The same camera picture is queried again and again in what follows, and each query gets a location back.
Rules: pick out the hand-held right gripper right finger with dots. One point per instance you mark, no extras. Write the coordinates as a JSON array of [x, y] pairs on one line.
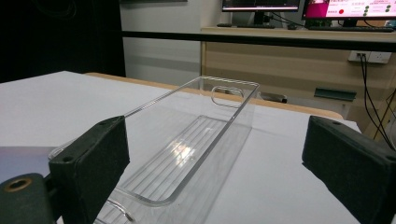
[[355, 168]]

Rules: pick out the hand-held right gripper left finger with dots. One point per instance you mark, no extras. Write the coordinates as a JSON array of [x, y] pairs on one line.
[[90, 161]]

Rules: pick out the clear plastic tray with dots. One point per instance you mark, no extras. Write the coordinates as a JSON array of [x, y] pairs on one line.
[[183, 155]]

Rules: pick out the white table sheet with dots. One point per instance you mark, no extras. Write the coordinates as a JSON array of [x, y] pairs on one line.
[[46, 109]]

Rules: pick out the wooden table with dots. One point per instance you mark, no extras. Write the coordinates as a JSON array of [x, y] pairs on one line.
[[280, 105]]

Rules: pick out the black object under desk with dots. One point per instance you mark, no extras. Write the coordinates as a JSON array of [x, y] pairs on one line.
[[274, 97]]

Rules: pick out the black curtain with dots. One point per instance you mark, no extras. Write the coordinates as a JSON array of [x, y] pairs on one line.
[[56, 34]]

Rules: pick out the wooden desk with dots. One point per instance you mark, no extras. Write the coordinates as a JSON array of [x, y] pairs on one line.
[[264, 68]]

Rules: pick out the long black keyboard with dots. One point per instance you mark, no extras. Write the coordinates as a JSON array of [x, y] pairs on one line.
[[348, 29]]

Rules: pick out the black computer mouse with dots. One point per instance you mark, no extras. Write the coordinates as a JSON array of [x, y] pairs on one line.
[[292, 26]]

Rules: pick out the pink screen computer monitor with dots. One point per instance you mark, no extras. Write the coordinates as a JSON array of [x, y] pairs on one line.
[[348, 7]]

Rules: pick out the small black keyboard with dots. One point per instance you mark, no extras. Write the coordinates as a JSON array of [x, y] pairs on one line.
[[246, 25]]

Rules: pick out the dark screen computer monitor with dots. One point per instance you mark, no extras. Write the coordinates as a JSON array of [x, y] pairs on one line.
[[260, 3]]

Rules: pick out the white wall socket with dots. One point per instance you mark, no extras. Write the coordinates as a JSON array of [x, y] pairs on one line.
[[378, 57]]

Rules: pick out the black horizontal frame bar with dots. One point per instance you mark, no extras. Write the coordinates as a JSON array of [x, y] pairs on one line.
[[249, 39]]

